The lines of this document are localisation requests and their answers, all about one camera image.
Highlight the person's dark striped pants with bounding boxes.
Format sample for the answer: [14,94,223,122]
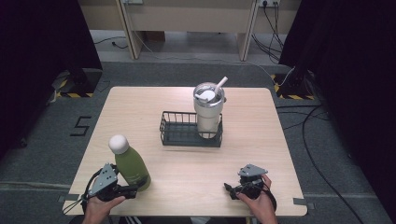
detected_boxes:
[118,216,195,224]

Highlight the long black floor cable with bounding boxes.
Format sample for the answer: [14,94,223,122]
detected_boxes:
[275,104,366,224]

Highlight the bundle of black wall cables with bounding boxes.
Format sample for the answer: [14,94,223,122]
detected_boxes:
[250,2,286,65]

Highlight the short black floor cable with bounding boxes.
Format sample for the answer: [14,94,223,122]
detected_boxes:
[93,35,129,50]

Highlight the white wall socket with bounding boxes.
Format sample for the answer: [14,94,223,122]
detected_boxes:
[258,0,281,8]

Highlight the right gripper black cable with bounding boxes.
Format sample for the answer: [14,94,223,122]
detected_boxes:
[262,188,278,213]

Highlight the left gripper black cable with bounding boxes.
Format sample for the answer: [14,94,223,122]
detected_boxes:
[62,167,105,216]

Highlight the person's right hand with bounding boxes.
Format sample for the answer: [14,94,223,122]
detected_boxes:
[236,174,276,222]

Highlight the stand base with striped tape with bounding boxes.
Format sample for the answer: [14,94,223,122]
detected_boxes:
[50,67,105,99]
[270,73,316,101]

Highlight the white tumbler with straw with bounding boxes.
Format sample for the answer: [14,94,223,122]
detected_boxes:
[192,76,229,139]

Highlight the black curtain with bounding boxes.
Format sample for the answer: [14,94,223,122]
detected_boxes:
[0,0,105,158]
[278,0,396,216]

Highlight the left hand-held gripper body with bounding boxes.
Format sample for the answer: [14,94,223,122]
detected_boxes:
[88,162,126,203]

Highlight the person's left hand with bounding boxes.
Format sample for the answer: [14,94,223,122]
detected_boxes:
[82,195,126,224]

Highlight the grey tape strip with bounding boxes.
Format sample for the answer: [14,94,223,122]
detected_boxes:
[292,197,316,210]
[57,193,80,203]

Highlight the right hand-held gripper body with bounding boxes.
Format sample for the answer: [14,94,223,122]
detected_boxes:
[237,163,269,200]

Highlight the beige desk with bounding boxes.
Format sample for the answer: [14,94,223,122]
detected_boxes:
[78,0,303,62]

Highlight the black wire basket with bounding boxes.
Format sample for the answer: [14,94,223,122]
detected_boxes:
[159,110,224,148]

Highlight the green bottle with white cap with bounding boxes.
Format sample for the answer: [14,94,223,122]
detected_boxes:
[107,133,152,192]

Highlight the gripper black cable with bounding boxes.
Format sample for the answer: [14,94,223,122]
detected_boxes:
[262,188,278,213]
[62,167,105,216]

